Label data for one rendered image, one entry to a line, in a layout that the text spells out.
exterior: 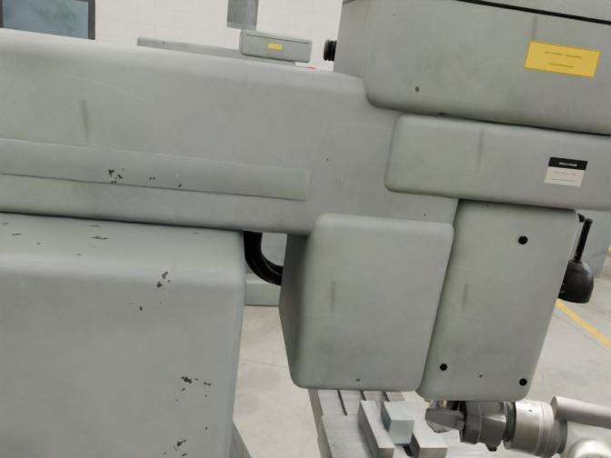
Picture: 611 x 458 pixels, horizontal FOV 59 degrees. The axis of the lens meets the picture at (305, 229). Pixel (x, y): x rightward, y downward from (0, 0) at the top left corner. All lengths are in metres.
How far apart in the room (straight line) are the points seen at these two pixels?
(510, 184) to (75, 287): 0.52
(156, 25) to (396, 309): 6.73
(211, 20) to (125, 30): 1.06
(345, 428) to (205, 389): 0.66
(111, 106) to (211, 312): 0.25
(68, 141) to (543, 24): 0.55
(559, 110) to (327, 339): 0.40
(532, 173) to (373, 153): 0.20
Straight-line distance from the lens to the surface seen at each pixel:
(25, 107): 0.66
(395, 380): 0.78
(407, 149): 0.66
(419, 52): 0.64
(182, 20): 7.26
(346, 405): 1.42
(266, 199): 0.65
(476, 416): 0.95
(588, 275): 0.99
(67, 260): 0.58
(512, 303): 0.81
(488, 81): 0.67
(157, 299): 0.56
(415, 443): 1.19
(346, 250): 0.67
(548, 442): 0.99
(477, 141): 0.69
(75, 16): 7.41
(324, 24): 7.33
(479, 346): 0.82
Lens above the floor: 1.78
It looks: 18 degrees down
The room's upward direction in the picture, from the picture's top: 8 degrees clockwise
